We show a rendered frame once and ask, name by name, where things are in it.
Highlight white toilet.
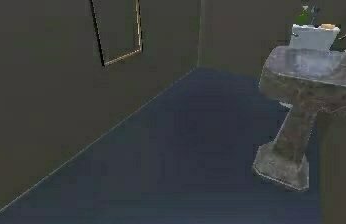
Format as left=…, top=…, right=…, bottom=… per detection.
left=287, top=23, right=341, bottom=52

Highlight green spray bottle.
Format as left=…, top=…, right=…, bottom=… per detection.
left=296, top=5, right=312, bottom=26

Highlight dark grey bottle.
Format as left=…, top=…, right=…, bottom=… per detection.
left=310, top=6, right=321, bottom=27

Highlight framed wall picture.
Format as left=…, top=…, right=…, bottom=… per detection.
left=89, top=0, right=144, bottom=67

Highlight grey stone pedestal sink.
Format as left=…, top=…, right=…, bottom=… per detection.
left=252, top=45, right=346, bottom=192

